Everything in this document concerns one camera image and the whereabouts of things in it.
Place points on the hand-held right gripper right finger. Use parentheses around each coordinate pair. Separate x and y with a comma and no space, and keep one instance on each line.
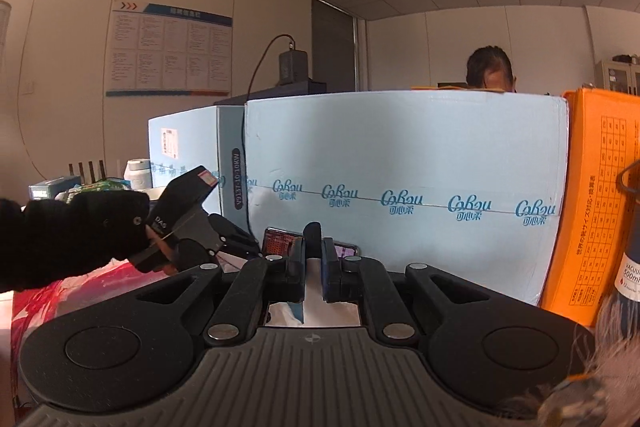
(331,274)

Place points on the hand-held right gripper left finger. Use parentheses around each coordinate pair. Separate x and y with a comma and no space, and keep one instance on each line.
(295,264)

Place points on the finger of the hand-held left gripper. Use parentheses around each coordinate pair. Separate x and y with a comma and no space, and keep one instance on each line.
(235,237)
(197,257)

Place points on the person's left hand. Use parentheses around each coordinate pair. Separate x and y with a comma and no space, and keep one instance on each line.
(110,227)

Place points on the white plastic jar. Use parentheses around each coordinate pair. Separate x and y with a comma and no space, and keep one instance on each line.
(137,174)

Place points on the green snack packet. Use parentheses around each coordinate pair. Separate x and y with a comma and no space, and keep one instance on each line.
(100,187)

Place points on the router antennas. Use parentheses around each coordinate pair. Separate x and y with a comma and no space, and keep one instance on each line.
(87,172)

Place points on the small grey device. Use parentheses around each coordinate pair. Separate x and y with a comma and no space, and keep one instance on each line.
(52,187)

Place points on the large light blue box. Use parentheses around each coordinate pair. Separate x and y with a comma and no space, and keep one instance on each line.
(400,157)

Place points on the black flat device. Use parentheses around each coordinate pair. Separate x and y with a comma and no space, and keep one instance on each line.
(280,91)

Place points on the black power adapter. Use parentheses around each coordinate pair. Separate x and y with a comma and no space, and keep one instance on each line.
(292,67)

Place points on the dark door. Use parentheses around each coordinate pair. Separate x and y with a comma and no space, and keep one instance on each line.
(332,42)

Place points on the person's head behind boxes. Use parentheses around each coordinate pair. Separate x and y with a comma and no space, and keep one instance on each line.
(490,69)

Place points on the orange printed box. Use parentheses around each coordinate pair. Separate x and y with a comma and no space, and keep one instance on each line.
(590,207)

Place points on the dark blue vacuum bottle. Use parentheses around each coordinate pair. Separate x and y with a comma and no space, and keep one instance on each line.
(631,257)

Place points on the grey metal cabinet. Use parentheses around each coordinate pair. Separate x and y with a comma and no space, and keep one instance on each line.
(620,77)

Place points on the wall poster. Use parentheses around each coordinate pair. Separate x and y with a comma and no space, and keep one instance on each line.
(170,52)

